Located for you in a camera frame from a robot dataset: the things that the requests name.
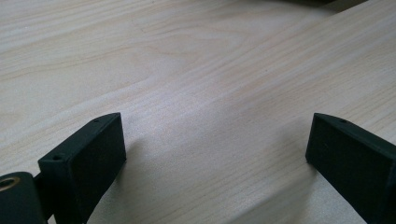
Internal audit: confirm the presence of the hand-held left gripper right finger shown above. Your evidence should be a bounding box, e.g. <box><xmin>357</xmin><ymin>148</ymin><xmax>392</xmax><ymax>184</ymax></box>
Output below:
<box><xmin>304</xmin><ymin>112</ymin><xmax>396</xmax><ymax>224</ymax></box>

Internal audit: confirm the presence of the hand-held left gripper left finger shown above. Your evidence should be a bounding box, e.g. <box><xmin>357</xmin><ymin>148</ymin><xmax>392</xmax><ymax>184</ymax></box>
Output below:
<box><xmin>37</xmin><ymin>112</ymin><xmax>128</xmax><ymax>224</ymax></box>

